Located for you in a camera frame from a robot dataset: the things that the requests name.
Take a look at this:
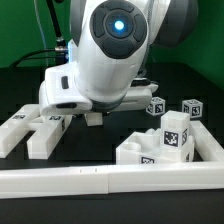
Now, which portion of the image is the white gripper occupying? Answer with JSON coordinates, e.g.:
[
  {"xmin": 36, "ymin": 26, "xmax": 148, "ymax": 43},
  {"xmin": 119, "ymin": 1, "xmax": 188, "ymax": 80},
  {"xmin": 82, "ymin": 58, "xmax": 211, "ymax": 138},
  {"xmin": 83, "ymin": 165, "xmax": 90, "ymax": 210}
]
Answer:
[{"xmin": 39, "ymin": 63, "xmax": 158, "ymax": 116}]

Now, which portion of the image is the white chair seat plate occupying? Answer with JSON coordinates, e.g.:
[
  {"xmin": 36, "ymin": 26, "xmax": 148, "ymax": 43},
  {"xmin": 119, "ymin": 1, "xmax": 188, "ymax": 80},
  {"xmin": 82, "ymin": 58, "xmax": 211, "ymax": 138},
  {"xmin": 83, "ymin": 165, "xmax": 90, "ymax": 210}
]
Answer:
[{"xmin": 116, "ymin": 128, "xmax": 195, "ymax": 165}]

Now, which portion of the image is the white tagged cube near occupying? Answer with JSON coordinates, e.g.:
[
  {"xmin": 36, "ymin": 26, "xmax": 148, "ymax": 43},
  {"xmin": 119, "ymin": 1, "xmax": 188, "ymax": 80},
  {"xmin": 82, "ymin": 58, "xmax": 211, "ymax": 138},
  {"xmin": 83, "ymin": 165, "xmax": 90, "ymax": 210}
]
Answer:
[{"xmin": 146, "ymin": 97, "xmax": 166, "ymax": 116}]

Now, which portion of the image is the white tagged cube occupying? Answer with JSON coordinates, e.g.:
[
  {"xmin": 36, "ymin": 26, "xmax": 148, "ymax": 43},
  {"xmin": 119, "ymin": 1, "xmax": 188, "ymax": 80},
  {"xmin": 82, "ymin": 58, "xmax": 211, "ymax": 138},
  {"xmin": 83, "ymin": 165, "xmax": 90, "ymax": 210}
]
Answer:
[
  {"xmin": 182, "ymin": 99, "xmax": 203, "ymax": 118},
  {"xmin": 146, "ymin": 97, "xmax": 166, "ymax": 116}
]

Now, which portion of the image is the white tagged cube far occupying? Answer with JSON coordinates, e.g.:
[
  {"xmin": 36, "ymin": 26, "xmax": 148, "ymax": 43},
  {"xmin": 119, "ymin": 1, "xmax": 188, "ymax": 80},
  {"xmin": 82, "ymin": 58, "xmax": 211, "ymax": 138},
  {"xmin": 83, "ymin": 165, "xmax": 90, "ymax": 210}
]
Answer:
[{"xmin": 182, "ymin": 99, "xmax": 203, "ymax": 118}]

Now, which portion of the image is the white chair back frame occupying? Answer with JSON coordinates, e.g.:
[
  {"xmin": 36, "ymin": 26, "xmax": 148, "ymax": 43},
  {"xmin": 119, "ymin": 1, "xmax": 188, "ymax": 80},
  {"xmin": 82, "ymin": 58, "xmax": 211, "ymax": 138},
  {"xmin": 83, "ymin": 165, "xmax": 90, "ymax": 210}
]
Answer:
[{"xmin": 0, "ymin": 104, "xmax": 72, "ymax": 159}]

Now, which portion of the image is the black cable on base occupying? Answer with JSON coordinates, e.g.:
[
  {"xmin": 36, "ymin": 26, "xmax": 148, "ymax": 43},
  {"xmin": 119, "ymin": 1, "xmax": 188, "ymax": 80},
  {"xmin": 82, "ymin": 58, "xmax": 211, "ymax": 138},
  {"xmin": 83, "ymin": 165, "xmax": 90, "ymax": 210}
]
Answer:
[{"xmin": 9, "ymin": 0, "xmax": 69, "ymax": 69}]

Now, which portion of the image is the white U-shaped fence rail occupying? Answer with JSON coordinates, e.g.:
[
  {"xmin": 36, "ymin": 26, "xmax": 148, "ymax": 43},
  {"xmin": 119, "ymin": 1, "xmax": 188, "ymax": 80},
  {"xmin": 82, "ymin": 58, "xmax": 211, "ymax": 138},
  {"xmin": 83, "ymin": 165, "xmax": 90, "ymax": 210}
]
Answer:
[{"xmin": 0, "ymin": 121, "xmax": 224, "ymax": 199}]

